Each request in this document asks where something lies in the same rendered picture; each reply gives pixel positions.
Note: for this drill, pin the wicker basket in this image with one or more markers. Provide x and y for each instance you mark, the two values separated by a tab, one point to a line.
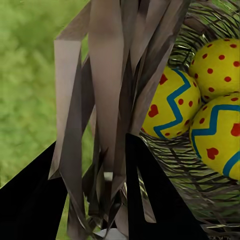
129	42

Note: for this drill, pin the easter egg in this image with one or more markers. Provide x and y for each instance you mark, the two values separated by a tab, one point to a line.
215	135
176	102
216	68

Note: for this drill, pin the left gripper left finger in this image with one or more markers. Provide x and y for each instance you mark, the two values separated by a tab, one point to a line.
31	206

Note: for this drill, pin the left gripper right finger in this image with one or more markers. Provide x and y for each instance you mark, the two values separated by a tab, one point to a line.
174	219

